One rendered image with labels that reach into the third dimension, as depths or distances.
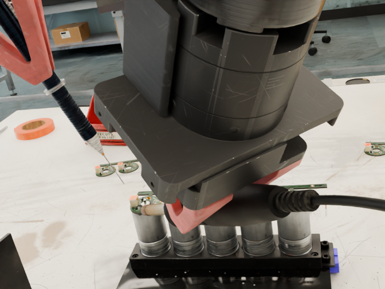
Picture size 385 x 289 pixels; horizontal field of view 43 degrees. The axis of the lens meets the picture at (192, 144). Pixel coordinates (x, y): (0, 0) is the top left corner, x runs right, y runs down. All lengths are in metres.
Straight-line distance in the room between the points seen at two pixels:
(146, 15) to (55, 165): 0.48
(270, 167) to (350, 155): 0.33
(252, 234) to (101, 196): 0.23
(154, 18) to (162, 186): 0.06
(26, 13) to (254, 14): 0.18
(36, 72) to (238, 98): 0.18
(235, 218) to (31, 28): 0.17
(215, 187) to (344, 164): 0.34
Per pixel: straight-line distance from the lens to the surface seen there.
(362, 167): 0.53
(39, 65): 0.33
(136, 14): 0.20
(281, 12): 0.17
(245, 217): 0.23
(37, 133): 0.77
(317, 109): 0.23
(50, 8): 3.03
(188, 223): 0.27
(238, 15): 0.17
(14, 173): 0.67
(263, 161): 0.22
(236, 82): 0.18
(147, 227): 0.38
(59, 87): 0.34
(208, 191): 0.20
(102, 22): 5.20
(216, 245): 0.38
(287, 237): 0.37
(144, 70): 0.21
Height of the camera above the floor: 1.00
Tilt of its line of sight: 24 degrees down
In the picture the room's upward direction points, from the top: 10 degrees counter-clockwise
